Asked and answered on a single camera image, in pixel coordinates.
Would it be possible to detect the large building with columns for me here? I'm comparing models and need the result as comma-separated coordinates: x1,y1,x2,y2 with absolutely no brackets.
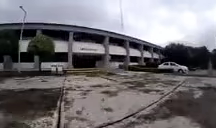
0,22,165,72

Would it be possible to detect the yellow kerb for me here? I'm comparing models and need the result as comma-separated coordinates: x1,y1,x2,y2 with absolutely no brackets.
63,67,101,75

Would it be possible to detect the grey stained concrete pavement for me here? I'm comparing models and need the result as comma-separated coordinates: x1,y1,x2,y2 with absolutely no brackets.
0,70,216,128

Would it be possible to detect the low dark hedge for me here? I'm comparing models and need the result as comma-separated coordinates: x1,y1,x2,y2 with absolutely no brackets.
127,64,174,74

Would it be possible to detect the thin tall mast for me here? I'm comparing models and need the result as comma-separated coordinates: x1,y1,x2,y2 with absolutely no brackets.
118,0,126,33

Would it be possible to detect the small white barrier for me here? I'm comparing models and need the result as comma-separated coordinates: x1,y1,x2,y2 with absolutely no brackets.
49,63,65,75

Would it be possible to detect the white car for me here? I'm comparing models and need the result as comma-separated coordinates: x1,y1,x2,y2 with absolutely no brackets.
157,61,190,75

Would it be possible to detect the small green tree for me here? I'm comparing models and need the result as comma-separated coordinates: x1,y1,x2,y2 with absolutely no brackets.
27,33,56,72

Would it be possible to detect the dark wood of trees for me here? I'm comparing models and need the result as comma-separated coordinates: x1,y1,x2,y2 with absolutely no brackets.
161,29,216,71

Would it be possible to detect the street lamp pole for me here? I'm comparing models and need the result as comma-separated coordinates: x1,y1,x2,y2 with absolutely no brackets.
17,4,28,65

